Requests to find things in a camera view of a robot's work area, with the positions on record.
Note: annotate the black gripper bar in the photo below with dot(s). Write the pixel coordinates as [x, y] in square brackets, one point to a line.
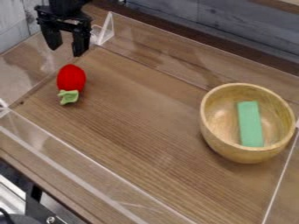
[65, 18]

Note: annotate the red plush strawberry toy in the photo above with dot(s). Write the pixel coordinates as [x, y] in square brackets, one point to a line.
[72, 82]

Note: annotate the wooden bowl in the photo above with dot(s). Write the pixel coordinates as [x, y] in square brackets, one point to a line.
[220, 125]

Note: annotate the black metal table frame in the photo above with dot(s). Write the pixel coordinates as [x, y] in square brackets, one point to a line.
[37, 210]

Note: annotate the clear acrylic corner bracket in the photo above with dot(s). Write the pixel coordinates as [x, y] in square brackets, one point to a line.
[105, 32]

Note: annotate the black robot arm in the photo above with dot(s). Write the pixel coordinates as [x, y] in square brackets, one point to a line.
[72, 2]

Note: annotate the green rectangular block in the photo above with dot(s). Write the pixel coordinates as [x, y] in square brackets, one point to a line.
[250, 124]

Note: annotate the clear acrylic tray wall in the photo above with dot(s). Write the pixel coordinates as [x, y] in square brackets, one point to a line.
[122, 156]

